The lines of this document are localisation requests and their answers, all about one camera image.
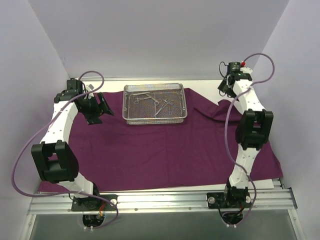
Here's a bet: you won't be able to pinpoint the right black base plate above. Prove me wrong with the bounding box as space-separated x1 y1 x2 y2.
206 192 252 209

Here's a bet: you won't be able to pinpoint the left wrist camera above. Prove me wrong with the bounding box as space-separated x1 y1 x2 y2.
66 78 84 95

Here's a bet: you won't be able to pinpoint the metal mesh instrument tray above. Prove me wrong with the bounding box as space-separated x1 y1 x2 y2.
122 83 188 125

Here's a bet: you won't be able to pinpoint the aluminium front rail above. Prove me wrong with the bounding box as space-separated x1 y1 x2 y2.
28 188 297 215

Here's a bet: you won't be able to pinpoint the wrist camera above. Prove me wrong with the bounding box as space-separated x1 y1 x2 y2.
66 78 84 95
226 62 244 75

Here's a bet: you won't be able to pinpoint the steel clamp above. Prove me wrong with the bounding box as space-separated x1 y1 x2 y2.
131 92 150 96

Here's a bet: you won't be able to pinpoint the purple surgical wrap cloth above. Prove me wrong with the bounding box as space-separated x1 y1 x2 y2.
37 88 284 194

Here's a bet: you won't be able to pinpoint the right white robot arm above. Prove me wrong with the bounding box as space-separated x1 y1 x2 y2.
218 72 274 207

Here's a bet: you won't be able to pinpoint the steel surgical scissors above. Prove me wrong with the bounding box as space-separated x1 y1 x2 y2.
133 95 157 105

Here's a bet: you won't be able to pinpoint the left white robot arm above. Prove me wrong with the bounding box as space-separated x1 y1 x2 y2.
31 92 114 210

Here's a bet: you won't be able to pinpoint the steel forceps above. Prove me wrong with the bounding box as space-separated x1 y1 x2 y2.
154 99 174 117

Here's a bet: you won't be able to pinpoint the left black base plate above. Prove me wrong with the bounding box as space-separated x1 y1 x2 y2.
71 197 116 212

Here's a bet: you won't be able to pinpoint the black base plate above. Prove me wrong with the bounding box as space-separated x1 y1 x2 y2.
206 192 252 209
71 197 116 212

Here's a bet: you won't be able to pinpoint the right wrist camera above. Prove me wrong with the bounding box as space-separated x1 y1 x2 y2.
226 62 244 75

